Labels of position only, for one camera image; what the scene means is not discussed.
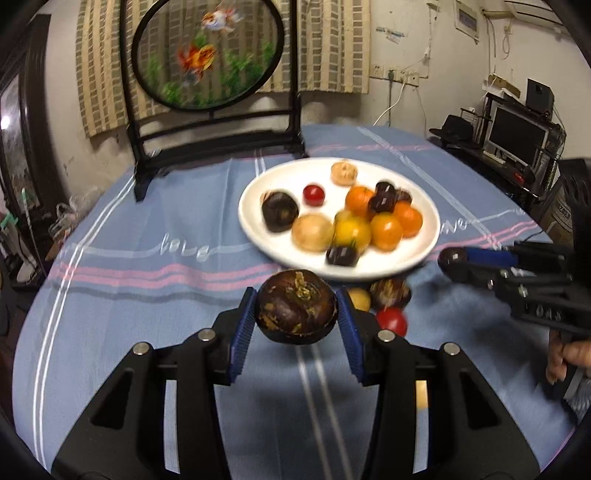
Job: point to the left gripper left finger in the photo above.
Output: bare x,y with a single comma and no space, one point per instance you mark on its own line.
119,435

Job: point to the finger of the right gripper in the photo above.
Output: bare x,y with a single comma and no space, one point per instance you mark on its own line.
485,276
489,256

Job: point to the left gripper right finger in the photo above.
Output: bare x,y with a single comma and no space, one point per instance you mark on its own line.
471,434

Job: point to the dark glossy chestnut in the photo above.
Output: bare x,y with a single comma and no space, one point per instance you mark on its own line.
385,188
452,257
342,255
381,203

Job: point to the rough brown water chestnut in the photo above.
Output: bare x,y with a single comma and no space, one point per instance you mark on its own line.
390,293

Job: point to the mandarin orange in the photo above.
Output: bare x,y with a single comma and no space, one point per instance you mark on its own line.
358,201
409,217

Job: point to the large red tomato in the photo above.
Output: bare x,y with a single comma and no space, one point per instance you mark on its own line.
393,319

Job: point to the orange yellow tomato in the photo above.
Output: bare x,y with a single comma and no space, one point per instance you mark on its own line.
387,232

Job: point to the dark water chestnut top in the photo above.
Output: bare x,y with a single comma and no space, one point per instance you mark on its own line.
403,196

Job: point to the small longan fruit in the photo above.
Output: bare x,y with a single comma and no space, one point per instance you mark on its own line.
360,298
343,215

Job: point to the green yellow tomato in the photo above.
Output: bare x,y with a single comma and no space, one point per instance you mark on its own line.
353,232

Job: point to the large tan round fruit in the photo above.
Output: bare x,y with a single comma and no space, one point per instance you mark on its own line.
312,232

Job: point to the small red cherry tomato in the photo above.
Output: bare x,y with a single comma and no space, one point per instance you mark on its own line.
314,195

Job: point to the grey knit sleeve forearm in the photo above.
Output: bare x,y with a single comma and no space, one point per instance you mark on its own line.
578,394

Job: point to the person's right hand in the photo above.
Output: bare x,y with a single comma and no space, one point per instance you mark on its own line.
560,354

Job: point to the computer monitor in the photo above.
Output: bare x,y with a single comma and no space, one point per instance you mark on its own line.
517,136

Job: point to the black hat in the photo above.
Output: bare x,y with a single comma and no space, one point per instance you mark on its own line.
456,132

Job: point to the black speaker box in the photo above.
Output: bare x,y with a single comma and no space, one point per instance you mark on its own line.
540,98

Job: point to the blue striped tablecloth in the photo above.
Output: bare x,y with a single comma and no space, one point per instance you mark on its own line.
161,269

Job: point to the white oval plate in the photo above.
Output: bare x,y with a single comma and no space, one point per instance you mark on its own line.
293,176

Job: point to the dark wooden framed mirror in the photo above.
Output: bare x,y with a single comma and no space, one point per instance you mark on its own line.
29,175

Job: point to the beige checked curtain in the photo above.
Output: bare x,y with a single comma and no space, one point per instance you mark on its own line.
334,48

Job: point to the goldfish round screen ornament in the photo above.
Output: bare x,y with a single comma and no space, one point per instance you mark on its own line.
188,65

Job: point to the wall power strip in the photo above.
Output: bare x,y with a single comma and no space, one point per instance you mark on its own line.
405,76

